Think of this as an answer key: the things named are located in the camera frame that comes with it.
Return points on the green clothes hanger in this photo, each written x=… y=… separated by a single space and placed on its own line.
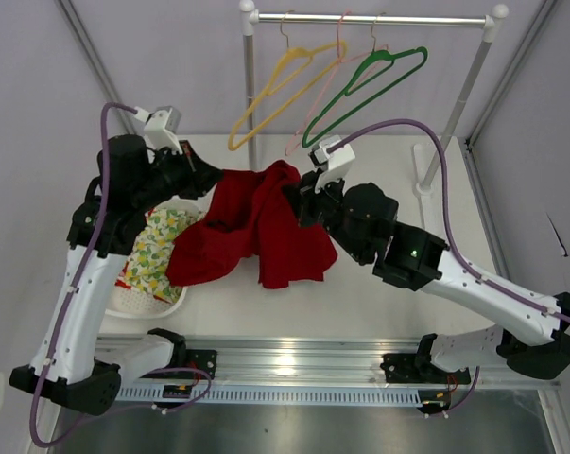
x=371 y=69

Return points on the white clothes rack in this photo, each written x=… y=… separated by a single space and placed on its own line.
x=295 y=59

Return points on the lemon print cloth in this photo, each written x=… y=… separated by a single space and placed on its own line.
x=145 y=268

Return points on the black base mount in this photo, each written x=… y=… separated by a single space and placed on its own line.
x=405 y=368
x=201 y=359

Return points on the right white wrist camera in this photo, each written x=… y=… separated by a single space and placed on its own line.
x=331 y=161

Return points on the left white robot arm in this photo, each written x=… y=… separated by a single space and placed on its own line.
x=133 y=179

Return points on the white slotted cable duct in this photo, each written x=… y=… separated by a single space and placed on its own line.
x=272 y=395

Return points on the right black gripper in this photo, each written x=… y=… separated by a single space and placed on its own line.
x=304 y=197

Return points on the red skirt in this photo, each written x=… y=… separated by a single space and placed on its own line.
x=249 y=215

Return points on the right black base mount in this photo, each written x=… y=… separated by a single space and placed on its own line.
x=405 y=368

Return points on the aluminium mounting rail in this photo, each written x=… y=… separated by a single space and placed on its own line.
x=300 y=362

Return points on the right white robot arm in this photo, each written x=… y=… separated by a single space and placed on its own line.
x=528 y=332

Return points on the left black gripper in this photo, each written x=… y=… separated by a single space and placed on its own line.
x=200 y=176

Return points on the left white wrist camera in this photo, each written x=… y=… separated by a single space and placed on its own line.
x=160 y=127

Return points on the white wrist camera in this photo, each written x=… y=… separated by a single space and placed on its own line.
x=160 y=127
x=331 y=161

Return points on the white plastic laundry basket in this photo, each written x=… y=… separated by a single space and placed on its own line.
x=128 y=304

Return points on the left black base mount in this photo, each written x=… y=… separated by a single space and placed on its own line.
x=201 y=359

